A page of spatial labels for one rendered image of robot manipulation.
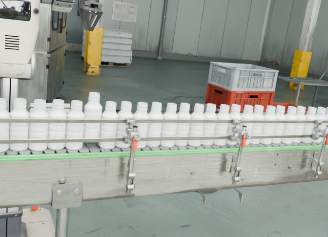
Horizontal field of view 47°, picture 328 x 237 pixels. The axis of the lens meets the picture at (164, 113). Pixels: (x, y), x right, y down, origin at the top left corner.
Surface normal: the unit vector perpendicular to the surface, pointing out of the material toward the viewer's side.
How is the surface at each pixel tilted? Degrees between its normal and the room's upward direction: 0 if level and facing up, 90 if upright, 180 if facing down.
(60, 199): 90
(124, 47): 90
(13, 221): 90
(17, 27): 90
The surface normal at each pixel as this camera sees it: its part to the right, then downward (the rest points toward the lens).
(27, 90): 0.14, 0.25
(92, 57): 0.40, 0.27
